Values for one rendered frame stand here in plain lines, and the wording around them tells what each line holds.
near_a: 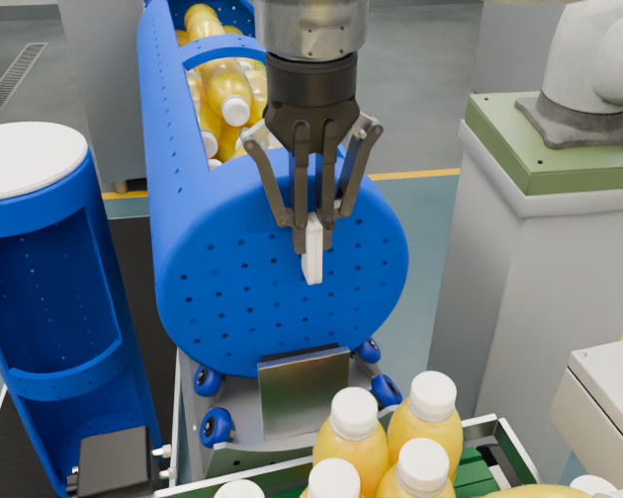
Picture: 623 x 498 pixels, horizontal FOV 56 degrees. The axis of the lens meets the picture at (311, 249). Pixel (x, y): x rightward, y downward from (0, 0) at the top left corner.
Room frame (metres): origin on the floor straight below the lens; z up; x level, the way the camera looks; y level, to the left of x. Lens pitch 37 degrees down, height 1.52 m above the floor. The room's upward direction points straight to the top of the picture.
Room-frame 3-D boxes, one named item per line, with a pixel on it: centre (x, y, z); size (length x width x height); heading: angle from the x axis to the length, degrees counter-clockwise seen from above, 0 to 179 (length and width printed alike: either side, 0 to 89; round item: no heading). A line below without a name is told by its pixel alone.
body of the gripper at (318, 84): (0.48, 0.00, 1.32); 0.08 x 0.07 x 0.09; 105
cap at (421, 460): (0.28, -0.09, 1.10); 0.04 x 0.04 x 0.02
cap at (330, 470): (0.26, -0.02, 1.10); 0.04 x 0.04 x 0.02
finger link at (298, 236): (0.48, 0.02, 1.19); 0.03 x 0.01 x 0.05; 105
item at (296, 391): (0.44, 0.01, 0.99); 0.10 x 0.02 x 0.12; 105
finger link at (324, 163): (0.48, -0.01, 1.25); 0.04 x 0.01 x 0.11; 15
